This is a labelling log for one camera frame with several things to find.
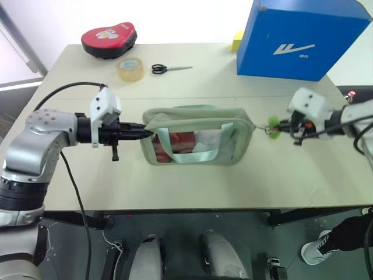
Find green plush keychain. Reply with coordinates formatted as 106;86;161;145
263;115;282;139

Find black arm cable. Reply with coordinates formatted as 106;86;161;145
316;115;373;173
33;82;109;280

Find grey rounded robot leg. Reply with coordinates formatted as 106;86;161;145
129;235;164;280
199;229;249;280

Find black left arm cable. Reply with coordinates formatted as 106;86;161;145
33;82;109;280

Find white sneaker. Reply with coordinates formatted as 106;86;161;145
300;229;339;266

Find grey window frame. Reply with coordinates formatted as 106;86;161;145
0;0;49;88

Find red black punch pad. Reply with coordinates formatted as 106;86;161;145
80;21;139;60

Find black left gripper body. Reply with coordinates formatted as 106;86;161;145
99;113;131;162

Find red item inside pouch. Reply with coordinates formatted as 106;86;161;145
153;131;196;163

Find black table frame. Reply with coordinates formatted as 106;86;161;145
43;207;373;232

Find clear packing tape roll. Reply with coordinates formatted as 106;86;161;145
116;56;145;83

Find black handled scissors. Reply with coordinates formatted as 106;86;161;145
150;64;194;75

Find yellow block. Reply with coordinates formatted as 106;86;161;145
230;30;246;54

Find green zip pouch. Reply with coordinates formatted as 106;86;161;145
140;104;258;167

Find thin white floor cable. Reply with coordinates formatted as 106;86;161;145
102;229;124;280

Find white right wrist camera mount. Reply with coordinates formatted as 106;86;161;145
286;87;333;132

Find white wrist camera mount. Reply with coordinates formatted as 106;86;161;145
89;87;122;148
286;87;333;132

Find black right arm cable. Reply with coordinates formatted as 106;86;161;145
316;115;373;173

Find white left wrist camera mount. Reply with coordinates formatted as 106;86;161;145
89;87;122;148

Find blue cardboard box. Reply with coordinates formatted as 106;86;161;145
236;0;373;83

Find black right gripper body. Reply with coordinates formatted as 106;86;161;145
288;111;319;146

